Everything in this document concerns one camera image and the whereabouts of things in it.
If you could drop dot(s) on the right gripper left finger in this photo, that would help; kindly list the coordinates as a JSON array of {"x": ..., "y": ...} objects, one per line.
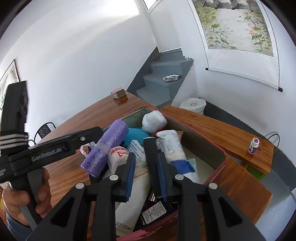
[{"x": 69, "y": 218}]

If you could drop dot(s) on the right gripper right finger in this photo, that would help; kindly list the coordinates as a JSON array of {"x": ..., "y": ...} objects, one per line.
[{"x": 203, "y": 208}]

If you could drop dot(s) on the white blue tube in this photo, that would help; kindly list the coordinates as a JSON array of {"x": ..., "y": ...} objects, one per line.
[{"x": 169, "y": 143}]

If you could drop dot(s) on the cream tube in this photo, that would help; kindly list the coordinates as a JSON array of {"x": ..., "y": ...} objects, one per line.
[{"x": 127, "y": 214}]

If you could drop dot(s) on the purple garbage bag roll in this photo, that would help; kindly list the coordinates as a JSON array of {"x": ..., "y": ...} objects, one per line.
[{"x": 96, "y": 160}]

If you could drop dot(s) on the white blue printed packet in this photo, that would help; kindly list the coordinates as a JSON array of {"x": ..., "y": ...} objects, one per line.
[{"x": 137, "y": 149}]

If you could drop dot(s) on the white plastic bag bundle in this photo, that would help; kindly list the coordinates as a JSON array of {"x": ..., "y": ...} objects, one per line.
[{"x": 153, "y": 121}]

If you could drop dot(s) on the person's left hand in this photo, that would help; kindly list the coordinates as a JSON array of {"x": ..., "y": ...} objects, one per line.
[{"x": 13, "y": 199}]

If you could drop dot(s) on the black metal chair near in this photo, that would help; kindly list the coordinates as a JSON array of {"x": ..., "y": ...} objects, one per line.
[{"x": 44, "y": 130}]

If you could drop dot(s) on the teal barcode box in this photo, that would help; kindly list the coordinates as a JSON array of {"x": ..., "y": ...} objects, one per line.
[{"x": 192, "y": 162}]

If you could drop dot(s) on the black labelled box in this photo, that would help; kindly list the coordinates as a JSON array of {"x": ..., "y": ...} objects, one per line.
[{"x": 154, "y": 211}]

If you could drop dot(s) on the wooden side bench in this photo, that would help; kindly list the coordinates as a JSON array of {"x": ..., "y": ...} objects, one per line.
[{"x": 243, "y": 188}]

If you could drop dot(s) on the red green storage tin box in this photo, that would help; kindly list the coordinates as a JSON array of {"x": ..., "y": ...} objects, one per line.
[{"x": 199, "y": 146}]

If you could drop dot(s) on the small purple bottle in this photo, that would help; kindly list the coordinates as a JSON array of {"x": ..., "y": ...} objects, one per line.
[{"x": 254, "y": 145}]

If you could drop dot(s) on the blue cloth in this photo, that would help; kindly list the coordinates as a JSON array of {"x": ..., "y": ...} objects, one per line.
[{"x": 135, "y": 134}]

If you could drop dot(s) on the white plastic bucket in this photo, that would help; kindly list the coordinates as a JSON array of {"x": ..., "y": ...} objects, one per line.
[{"x": 195, "y": 105}]

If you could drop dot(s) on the pink card deck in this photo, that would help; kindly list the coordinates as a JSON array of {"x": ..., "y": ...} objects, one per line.
[{"x": 118, "y": 93}]

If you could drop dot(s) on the foil tray on stairs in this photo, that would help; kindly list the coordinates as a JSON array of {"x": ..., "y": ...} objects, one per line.
[{"x": 171, "y": 78}]

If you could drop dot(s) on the grey staircase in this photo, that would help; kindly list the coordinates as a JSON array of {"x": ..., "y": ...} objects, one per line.
[{"x": 148, "y": 83}]

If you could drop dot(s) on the hanging scroll painting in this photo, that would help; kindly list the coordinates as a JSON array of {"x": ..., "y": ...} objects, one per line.
[{"x": 238, "y": 40}]

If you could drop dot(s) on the framed wall painting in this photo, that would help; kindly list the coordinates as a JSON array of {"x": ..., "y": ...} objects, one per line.
[{"x": 9, "y": 77}]

